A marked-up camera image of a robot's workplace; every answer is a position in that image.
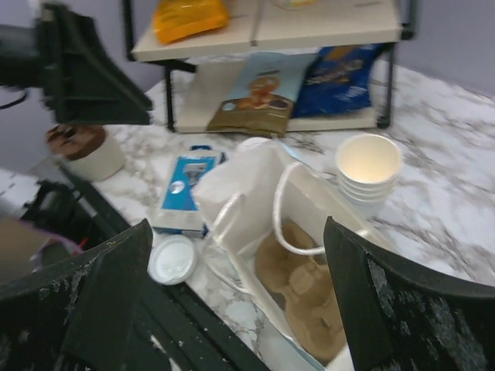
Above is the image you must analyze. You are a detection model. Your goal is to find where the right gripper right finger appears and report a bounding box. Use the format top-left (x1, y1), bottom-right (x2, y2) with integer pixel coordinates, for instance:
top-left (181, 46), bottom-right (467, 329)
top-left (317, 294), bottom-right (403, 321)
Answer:
top-left (323, 218), bottom-right (494, 370)

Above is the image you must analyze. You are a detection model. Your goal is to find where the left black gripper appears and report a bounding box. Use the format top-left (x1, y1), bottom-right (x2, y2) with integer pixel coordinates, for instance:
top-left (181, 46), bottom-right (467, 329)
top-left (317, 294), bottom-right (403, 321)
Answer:
top-left (1, 2), bottom-right (152, 125)

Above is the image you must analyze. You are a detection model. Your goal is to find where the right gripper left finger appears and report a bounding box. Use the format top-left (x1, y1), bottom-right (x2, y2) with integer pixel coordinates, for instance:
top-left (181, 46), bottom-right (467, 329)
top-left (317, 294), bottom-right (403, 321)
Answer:
top-left (1, 220), bottom-right (152, 370)

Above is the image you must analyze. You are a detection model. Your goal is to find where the single brown cup carrier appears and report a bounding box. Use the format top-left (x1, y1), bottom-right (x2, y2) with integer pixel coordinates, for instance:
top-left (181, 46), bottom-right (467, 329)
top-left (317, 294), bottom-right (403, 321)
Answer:
top-left (254, 233), bottom-right (347, 364)

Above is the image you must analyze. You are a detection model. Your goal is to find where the stack of white lids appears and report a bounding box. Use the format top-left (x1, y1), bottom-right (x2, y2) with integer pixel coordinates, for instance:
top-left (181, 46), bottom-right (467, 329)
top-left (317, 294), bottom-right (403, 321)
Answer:
top-left (148, 235), bottom-right (198, 286)

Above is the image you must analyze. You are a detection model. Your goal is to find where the stack of paper cups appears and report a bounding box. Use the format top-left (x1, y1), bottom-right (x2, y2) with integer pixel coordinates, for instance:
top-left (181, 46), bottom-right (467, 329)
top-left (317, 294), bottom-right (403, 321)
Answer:
top-left (336, 134), bottom-right (402, 218)

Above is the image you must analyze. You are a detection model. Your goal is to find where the light blue paper bag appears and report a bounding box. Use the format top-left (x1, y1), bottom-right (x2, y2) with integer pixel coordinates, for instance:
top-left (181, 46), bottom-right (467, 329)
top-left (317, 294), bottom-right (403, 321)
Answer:
top-left (193, 141), bottom-right (391, 370)

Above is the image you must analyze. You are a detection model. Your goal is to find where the yellow snack bag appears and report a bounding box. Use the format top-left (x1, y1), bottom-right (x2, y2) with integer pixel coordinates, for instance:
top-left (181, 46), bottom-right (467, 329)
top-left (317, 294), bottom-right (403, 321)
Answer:
top-left (151, 0), bottom-right (230, 45)

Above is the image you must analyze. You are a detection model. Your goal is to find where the black and cream shelf rack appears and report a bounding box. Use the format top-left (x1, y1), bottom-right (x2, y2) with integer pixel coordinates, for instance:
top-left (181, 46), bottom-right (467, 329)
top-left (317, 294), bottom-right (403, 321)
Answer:
top-left (121, 1), bottom-right (419, 134)

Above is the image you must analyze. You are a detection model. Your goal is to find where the blue razor package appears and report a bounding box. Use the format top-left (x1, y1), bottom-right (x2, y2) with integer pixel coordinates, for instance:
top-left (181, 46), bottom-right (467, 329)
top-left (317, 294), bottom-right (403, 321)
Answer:
top-left (148, 145), bottom-right (227, 239)

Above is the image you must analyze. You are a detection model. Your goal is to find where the brown and blue snack bag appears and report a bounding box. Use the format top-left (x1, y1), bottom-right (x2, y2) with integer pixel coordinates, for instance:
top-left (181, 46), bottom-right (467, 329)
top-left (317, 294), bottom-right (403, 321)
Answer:
top-left (207, 52), bottom-right (316, 138)

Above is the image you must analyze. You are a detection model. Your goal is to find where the blue chip bag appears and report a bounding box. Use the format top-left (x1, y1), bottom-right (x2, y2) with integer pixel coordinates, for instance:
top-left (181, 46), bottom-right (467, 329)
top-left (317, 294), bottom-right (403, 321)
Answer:
top-left (292, 43), bottom-right (384, 118)

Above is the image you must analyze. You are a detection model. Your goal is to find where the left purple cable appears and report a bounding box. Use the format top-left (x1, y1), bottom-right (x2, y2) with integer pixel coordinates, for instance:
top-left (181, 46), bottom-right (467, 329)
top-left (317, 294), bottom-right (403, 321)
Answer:
top-left (32, 230), bottom-right (80, 267)

